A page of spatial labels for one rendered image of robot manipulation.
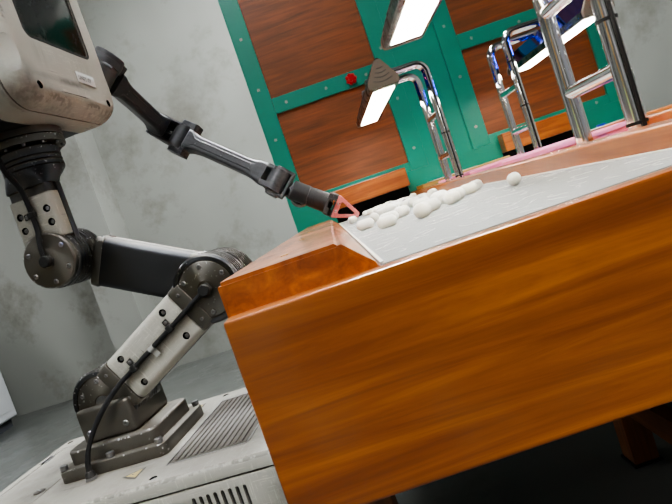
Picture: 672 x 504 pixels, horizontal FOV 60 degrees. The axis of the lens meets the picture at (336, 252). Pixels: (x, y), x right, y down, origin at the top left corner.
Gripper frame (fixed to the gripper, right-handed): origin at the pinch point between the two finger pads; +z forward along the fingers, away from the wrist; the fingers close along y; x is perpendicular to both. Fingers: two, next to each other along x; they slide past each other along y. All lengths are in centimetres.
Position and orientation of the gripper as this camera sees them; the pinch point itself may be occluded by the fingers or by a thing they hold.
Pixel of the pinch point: (356, 214)
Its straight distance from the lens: 167.1
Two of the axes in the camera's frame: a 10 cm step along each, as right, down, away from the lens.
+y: -0.1, -0.7, 10.0
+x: -3.6, 9.3, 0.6
